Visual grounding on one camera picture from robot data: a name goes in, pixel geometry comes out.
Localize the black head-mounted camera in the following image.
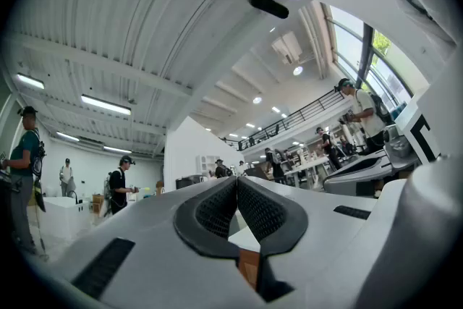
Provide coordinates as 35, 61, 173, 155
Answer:
247, 0, 290, 20

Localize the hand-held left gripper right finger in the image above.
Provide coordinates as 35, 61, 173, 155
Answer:
237, 175, 383, 309

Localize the ceiling air conditioner unit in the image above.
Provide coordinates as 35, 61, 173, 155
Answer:
271, 30, 304, 65

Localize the white cabinet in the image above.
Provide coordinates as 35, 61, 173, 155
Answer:
195, 154, 220, 175

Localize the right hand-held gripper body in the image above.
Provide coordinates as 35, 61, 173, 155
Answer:
382, 81, 461, 173

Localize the black balcony railing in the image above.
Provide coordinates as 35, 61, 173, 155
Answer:
219, 88, 345, 152

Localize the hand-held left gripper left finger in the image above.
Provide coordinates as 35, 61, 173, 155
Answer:
46, 175, 267, 309

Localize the large window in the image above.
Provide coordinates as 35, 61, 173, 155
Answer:
324, 3, 415, 110

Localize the long ceiling light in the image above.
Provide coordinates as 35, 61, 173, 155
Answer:
55, 130, 80, 143
16, 72, 46, 90
80, 93, 132, 117
103, 145, 133, 155

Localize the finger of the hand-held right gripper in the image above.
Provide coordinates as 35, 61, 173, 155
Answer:
347, 150, 391, 166
323, 164, 394, 197

